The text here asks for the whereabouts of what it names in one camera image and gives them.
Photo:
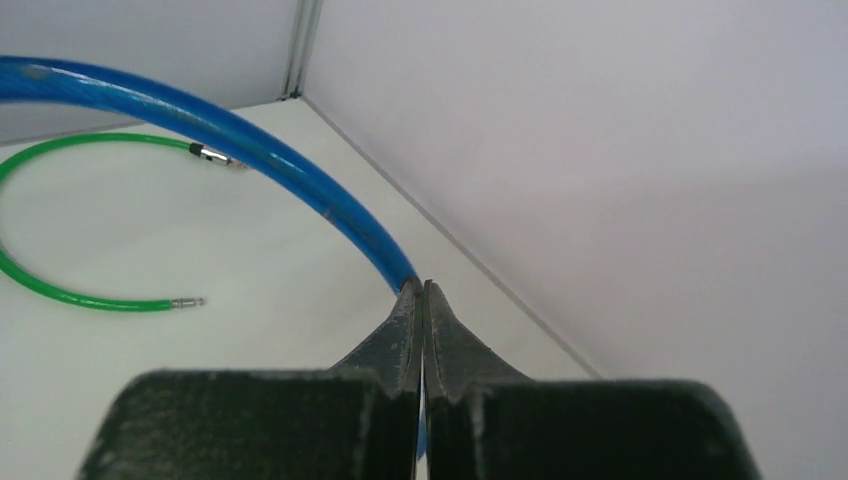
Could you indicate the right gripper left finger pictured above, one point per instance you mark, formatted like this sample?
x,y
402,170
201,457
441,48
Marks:
x,y
358,419

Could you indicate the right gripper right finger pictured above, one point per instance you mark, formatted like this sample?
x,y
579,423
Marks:
x,y
488,420

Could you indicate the blue cable lock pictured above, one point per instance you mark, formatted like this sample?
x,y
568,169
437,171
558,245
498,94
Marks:
x,y
45,80

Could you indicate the green cable lock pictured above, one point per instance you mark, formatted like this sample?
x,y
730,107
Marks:
x,y
23,277

